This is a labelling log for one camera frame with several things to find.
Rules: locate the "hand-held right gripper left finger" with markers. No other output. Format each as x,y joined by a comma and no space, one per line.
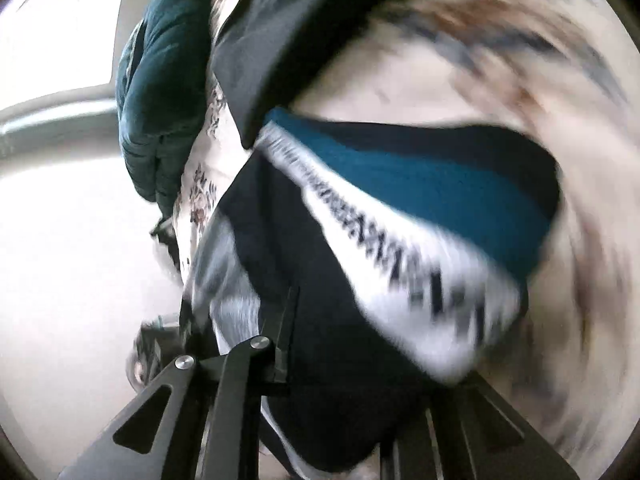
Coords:
235,385

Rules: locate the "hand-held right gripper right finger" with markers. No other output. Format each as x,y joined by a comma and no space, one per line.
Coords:
480,430

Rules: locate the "striped knit sweater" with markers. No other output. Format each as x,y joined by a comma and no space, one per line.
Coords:
350,270

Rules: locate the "folded black garment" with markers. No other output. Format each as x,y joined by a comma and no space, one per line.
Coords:
280,35

